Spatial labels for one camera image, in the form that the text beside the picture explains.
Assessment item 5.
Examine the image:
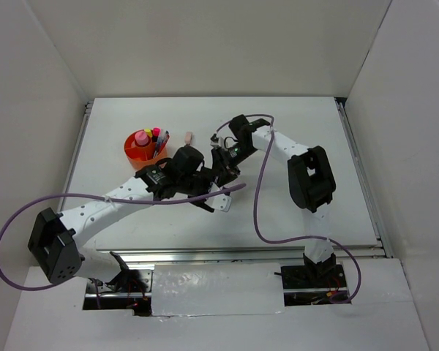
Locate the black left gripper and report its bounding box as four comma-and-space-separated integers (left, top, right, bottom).
178, 166, 225, 213

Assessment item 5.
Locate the pink eraser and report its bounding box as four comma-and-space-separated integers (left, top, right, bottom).
184, 132, 193, 146

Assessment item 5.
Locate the red pen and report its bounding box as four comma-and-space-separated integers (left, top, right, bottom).
153, 129, 165, 158

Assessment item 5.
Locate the blue patterned pen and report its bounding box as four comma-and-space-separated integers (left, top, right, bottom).
153, 129, 169, 158

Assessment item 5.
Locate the pink highlighter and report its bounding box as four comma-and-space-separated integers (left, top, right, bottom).
152, 127, 160, 139

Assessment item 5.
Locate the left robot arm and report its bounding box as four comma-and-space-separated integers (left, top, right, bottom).
28, 146, 220, 292

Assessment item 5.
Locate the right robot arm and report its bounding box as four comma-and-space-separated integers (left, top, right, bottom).
210, 114, 336, 287

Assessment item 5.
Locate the orange round organizer container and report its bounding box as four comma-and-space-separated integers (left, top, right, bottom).
124, 129, 168, 170

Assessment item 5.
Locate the white foil cover sheet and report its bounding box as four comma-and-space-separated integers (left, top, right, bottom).
151, 263, 285, 317

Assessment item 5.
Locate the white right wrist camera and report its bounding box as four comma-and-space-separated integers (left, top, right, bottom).
210, 135, 224, 148

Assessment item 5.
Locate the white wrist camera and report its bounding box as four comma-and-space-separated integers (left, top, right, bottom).
210, 135, 224, 148
206, 191, 232, 212

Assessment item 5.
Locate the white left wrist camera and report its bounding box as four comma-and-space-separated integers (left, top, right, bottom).
206, 191, 232, 212

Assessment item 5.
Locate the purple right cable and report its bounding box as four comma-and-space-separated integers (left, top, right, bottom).
213, 113, 362, 305

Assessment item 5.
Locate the purple cable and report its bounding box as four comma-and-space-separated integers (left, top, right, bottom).
0, 182, 247, 310
213, 113, 362, 305

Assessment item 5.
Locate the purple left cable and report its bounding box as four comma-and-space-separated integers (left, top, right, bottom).
0, 182, 247, 310

